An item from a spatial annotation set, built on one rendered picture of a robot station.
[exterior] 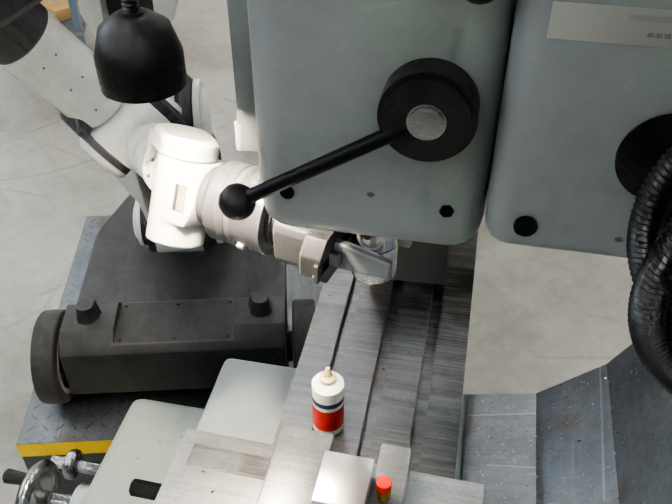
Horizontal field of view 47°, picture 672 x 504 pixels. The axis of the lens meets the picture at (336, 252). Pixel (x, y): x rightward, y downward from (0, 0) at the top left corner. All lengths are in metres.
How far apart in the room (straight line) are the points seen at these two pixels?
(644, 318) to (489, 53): 0.21
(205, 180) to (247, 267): 0.96
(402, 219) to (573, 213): 0.13
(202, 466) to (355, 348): 0.31
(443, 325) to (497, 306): 1.40
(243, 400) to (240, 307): 0.49
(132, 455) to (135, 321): 0.45
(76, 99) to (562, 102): 0.68
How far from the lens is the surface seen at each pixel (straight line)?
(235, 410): 1.15
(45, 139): 3.52
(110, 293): 1.77
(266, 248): 0.81
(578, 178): 0.57
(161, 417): 1.31
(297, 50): 0.57
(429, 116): 0.53
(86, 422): 1.76
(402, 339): 1.12
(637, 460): 0.98
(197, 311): 1.65
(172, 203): 0.84
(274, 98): 0.59
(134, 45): 0.63
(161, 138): 0.85
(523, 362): 2.39
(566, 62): 0.53
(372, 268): 0.75
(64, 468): 1.55
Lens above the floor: 1.73
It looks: 40 degrees down
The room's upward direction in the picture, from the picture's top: straight up
